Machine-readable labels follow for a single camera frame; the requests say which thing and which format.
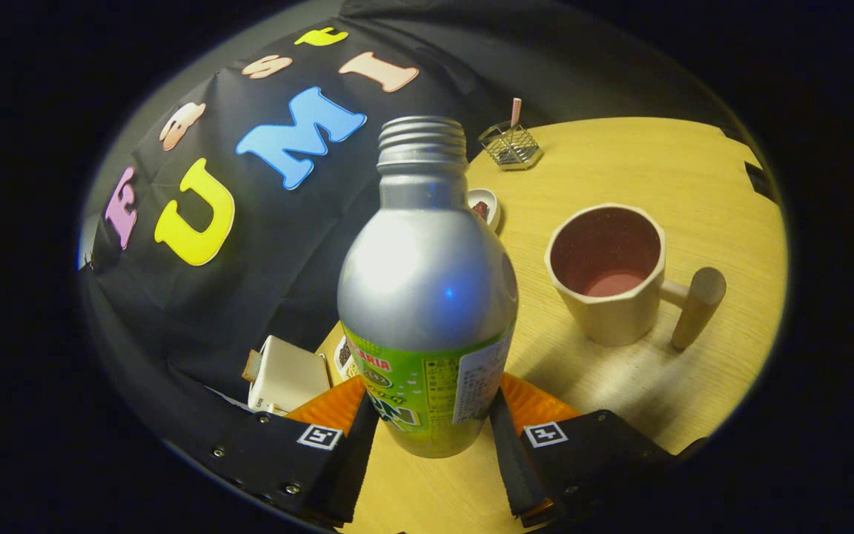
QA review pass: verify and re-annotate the wooden table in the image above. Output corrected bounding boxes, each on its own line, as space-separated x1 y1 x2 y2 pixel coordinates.
316 116 789 534

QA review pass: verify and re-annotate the white round plate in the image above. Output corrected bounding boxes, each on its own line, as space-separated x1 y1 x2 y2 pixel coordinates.
466 188 502 231

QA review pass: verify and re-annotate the white divided dish with beans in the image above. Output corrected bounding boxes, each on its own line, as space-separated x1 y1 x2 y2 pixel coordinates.
333 335 360 383

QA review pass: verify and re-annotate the beige cup with wooden handle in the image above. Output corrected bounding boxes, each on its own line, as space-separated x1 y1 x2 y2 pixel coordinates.
544 203 727 352

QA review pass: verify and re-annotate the silver bottle with green label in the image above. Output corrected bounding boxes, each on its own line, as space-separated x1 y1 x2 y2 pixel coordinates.
337 115 520 459

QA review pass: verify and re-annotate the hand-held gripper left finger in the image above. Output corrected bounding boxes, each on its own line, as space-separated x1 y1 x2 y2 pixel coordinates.
166 375 380 529

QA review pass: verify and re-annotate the wire utensil holder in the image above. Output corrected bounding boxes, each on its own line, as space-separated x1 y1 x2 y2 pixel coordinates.
478 121 544 171

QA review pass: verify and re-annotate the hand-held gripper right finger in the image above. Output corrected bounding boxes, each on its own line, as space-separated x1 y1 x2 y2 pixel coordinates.
488 372 706 529

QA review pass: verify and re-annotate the white toaster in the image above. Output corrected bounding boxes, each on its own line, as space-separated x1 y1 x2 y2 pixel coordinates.
248 335 331 415

